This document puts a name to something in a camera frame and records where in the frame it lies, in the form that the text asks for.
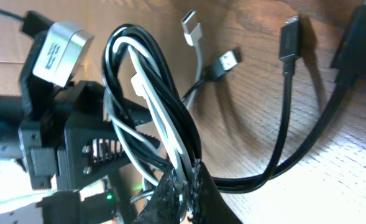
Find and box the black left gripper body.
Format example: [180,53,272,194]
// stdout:
[18,81,129,190]

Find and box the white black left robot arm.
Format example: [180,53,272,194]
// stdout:
[0,81,134,223]

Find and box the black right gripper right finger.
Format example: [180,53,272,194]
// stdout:
[189,159,242,224]

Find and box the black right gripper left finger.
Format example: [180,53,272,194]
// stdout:
[132,168,180,224]

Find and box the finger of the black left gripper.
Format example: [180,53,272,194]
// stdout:
[83,101,161,168]

